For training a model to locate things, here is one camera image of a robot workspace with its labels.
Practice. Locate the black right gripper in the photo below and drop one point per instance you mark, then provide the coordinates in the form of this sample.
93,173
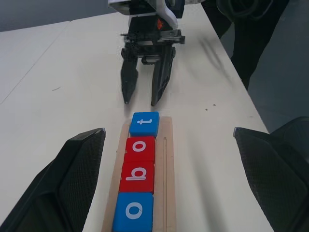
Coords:
144,36

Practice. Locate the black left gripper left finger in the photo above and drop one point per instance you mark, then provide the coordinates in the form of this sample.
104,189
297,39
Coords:
60,188

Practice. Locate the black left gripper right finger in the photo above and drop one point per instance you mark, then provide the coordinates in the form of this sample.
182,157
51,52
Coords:
272,181

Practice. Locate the red letter b block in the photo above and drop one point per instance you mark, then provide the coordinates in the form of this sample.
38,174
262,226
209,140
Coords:
136,183

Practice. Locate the blue letter t block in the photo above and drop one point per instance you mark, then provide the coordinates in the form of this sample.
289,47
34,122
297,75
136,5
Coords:
144,129

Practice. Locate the red letter o block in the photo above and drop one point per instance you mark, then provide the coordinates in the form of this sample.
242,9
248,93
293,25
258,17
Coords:
138,154

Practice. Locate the blue letter o block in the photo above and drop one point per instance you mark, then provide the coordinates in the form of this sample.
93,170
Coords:
132,222

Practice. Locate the light wooden letter tray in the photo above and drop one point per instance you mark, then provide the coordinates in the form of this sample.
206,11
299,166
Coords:
169,174

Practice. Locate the dark rounded shape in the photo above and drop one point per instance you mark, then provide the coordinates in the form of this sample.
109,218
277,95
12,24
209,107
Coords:
294,128

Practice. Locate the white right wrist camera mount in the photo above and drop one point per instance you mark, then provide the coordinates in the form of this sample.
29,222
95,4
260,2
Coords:
169,17

